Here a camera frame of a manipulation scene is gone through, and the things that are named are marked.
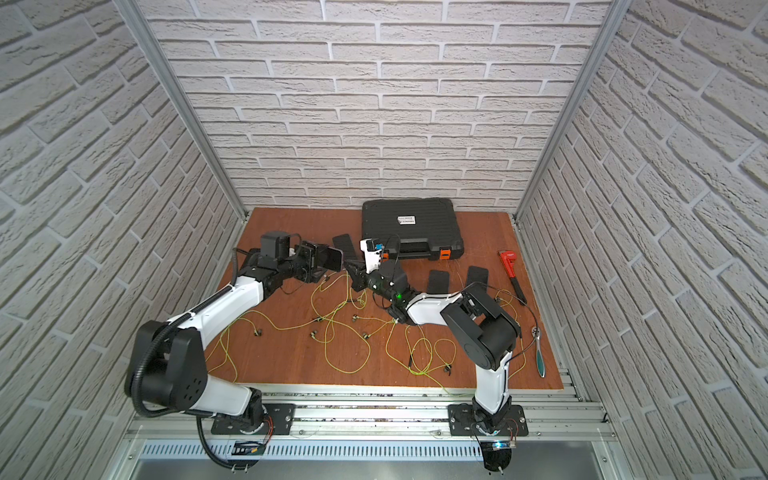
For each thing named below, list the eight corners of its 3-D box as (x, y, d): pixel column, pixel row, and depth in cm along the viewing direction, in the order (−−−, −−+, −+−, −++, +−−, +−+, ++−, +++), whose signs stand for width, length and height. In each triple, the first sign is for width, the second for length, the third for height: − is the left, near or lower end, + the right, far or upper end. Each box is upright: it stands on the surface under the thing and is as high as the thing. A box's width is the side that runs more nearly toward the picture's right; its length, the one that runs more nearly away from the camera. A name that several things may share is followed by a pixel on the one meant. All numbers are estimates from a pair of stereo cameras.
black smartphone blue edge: (466, 285, 102) (467, 282, 100) (467, 268, 107) (468, 264, 105) (486, 289, 101) (488, 286, 99) (487, 271, 106) (488, 268, 104)
